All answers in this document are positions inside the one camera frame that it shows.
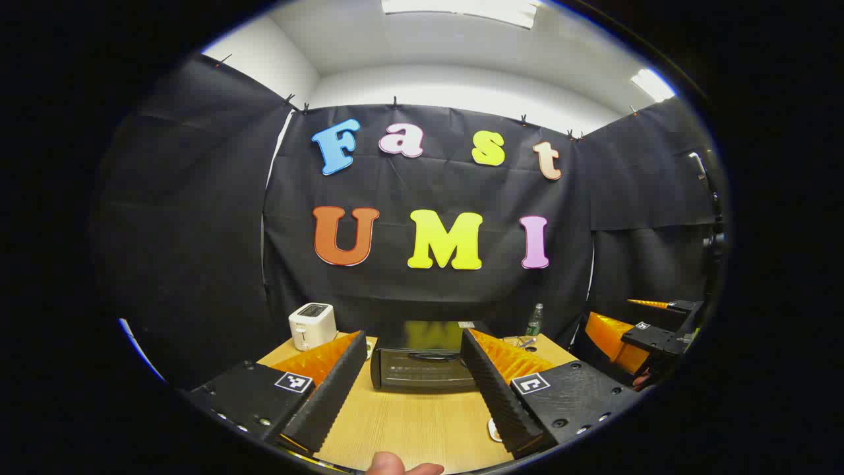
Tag long ceiling light panel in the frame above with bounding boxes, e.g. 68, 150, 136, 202
381, 0, 541, 29

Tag white toaster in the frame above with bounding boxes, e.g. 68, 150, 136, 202
288, 302, 338, 352

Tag dark metal frame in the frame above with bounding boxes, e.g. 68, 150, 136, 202
688, 150, 730, 265

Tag black electric oven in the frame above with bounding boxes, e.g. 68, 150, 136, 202
369, 320, 494, 395

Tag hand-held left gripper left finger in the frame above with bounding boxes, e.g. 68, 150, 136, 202
188, 330, 368, 456

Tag row of black cloth clips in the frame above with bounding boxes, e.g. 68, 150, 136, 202
214, 55, 640, 143

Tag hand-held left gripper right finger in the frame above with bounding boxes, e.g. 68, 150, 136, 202
460, 328, 644, 460

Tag small ceiling light panel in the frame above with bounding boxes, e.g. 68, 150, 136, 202
630, 68, 677, 103

